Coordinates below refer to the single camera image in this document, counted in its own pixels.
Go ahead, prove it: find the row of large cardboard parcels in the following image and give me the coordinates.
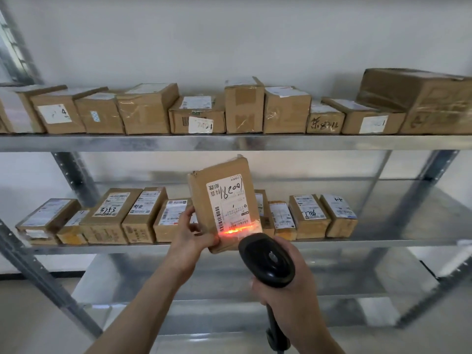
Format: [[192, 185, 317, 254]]
[[0, 68, 472, 136]]

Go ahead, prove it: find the person's right hand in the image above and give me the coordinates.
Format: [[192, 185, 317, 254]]
[[251, 236, 327, 330]]

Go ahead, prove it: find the metal shelving unit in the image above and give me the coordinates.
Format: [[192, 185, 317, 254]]
[[0, 7, 472, 343]]

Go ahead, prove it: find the person's right forearm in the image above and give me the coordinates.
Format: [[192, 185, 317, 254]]
[[286, 320, 346, 354]]

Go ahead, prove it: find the person's left hand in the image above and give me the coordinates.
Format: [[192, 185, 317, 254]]
[[167, 205, 220, 278]]

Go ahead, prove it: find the row of small cardboard parcels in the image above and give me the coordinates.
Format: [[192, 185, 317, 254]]
[[15, 186, 358, 246]]

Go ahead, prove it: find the brown box with handwritten label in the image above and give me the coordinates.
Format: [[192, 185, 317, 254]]
[[187, 155, 265, 254]]

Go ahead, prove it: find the person's left forearm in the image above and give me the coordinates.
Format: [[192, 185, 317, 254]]
[[84, 260, 189, 354]]

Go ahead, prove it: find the black barcode scanner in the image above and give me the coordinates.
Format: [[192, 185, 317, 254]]
[[238, 233, 296, 354]]

